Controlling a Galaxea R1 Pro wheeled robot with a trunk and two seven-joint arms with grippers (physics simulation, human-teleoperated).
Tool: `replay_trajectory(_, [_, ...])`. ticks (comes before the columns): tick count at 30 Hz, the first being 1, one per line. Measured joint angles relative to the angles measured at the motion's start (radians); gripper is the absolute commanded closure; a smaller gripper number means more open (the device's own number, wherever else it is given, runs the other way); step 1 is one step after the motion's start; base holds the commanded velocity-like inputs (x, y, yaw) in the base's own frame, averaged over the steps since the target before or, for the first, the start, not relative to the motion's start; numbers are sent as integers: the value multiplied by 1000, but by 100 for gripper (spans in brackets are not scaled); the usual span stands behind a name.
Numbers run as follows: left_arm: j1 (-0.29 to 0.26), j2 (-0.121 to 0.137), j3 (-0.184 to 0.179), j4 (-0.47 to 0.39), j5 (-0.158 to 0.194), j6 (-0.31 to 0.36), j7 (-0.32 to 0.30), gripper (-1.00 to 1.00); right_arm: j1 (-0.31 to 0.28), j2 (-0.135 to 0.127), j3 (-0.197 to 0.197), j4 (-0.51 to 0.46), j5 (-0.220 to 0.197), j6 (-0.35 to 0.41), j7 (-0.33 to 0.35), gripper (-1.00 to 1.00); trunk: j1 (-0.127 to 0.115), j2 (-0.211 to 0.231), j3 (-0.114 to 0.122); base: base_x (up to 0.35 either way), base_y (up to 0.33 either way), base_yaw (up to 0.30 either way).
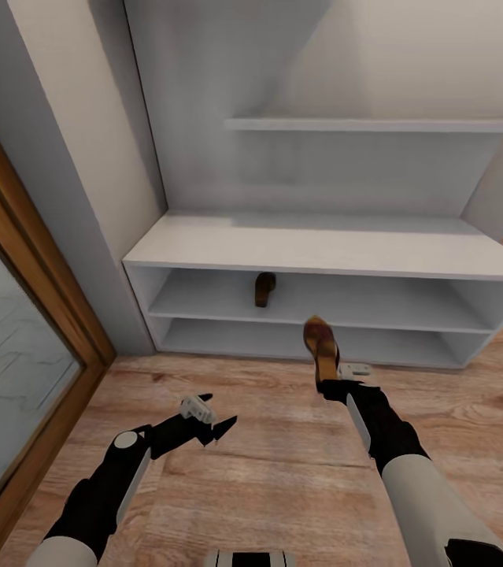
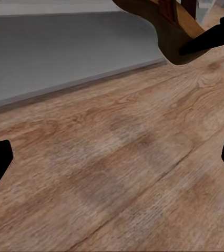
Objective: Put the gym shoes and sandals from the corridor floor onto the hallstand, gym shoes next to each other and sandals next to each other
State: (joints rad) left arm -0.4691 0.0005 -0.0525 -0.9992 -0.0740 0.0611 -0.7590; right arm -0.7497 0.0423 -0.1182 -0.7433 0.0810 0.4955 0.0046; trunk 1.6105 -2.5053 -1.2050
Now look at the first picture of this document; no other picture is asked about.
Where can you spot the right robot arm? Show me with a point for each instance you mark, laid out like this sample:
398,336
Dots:
438,528

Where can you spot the sandal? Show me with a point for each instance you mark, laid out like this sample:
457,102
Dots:
266,282
320,342

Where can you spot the door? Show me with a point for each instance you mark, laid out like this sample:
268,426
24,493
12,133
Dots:
53,351

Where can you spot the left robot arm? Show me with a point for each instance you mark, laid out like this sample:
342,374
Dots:
97,505

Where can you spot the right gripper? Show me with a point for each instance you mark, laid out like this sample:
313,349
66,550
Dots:
333,389

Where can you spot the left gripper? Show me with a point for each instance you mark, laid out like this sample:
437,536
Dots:
184,430

